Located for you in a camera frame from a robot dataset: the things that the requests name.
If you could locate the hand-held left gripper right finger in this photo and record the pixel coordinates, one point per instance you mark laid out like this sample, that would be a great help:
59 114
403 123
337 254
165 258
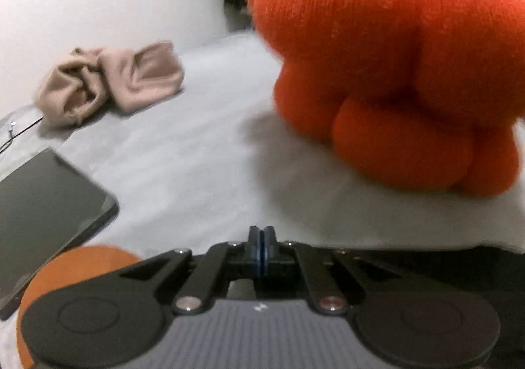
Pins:
268 248

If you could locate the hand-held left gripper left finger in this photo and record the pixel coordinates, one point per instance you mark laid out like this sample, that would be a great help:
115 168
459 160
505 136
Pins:
254 248

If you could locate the black garment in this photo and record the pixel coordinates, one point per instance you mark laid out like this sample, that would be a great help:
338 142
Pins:
451 266

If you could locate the light grey bed sheet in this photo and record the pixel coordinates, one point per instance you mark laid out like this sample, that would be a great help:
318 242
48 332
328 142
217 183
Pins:
184 168

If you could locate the brown wooden hand mirror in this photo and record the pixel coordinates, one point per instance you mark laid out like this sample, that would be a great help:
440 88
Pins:
74 266

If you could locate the black tablet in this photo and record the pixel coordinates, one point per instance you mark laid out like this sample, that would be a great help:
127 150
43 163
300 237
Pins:
45 221

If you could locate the beige crumpled cloth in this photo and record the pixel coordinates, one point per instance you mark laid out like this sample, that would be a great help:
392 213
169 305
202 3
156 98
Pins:
123 82

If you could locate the orange pumpkin plush pillow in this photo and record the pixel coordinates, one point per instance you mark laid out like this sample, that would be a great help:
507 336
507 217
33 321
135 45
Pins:
389 65

